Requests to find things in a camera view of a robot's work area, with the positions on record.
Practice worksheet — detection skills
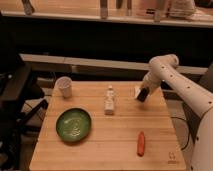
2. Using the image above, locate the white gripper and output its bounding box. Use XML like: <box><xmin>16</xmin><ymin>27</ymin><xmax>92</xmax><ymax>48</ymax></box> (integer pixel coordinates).
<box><xmin>142</xmin><ymin>73</ymin><xmax>161</xmax><ymax>94</ymax></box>

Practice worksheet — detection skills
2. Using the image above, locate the black eraser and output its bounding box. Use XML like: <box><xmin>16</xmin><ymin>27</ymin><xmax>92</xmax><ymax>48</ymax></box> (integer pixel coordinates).
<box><xmin>137</xmin><ymin>88</ymin><xmax>149</xmax><ymax>102</ymax></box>

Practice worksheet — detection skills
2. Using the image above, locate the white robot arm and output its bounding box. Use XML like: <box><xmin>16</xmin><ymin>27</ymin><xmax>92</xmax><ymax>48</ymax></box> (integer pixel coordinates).
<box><xmin>141</xmin><ymin>54</ymin><xmax>213</xmax><ymax>171</ymax></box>

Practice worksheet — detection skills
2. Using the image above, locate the white sponge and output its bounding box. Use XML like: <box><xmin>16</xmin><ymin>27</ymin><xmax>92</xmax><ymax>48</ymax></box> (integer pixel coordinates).
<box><xmin>134</xmin><ymin>86</ymin><xmax>143</xmax><ymax>100</ymax></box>

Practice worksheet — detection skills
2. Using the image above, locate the white plastic bottle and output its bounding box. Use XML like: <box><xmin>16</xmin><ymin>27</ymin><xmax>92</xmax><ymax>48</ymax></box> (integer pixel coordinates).
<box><xmin>105</xmin><ymin>86</ymin><xmax>115</xmax><ymax>115</ymax></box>

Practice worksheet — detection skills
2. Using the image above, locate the orange carrot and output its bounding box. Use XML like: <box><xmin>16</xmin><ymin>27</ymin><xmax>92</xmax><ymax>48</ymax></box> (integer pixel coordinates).
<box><xmin>137</xmin><ymin>131</ymin><xmax>145</xmax><ymax>157</ymax></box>

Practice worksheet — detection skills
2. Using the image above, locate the white paper cup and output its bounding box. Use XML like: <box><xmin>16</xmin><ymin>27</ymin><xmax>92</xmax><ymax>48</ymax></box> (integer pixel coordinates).
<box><xmin>56</xmin><ymin>76</ymin><xmax>72</xmax><ymax>98</ymax></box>

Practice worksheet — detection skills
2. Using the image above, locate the green plate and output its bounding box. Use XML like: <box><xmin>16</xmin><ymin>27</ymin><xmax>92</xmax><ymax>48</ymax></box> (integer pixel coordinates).
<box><xmin>56</xmin><ymin>108</ymin><xmax>92</xmax><ymax>143</ymax></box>

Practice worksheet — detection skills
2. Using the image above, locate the black stand left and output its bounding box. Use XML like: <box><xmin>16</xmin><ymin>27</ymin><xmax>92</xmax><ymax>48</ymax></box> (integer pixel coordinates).
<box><xmin>0</xmin><ymin>12</ymin><xmax>48</xmax><ymax>171</ymax></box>

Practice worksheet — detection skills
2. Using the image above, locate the black cable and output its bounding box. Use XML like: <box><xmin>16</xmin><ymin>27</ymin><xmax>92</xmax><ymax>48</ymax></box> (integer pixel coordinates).
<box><xmin>170</xmin><ymin>114</ymin><xmax>192</xmax><ymax>152</ymax></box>

